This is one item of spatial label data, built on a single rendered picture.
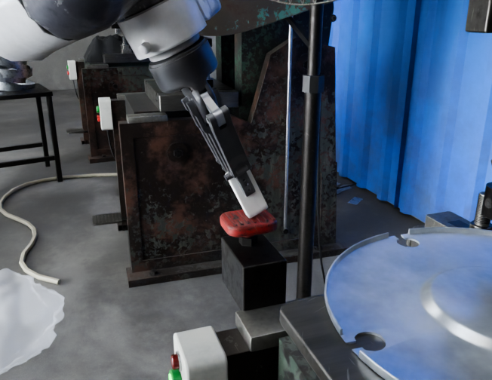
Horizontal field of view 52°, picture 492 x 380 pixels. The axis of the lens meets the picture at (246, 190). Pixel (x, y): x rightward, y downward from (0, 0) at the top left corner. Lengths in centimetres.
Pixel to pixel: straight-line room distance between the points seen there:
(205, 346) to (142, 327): 115
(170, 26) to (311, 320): 33
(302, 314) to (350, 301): 4
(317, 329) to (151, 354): 128
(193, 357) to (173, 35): 36
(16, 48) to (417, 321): 45
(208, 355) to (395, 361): 29
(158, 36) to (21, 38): 13
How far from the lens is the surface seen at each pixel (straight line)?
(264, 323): 64
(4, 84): 325
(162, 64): 58
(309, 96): 127
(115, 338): 175
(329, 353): 38
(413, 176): 260
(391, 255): 52
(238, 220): 67
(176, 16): 56
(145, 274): 202
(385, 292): 45
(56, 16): 50
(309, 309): 42
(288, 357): 60
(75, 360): 169
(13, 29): 55
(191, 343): 64
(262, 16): 168
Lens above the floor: 101
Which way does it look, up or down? 20 degrees down
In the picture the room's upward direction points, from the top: straight up
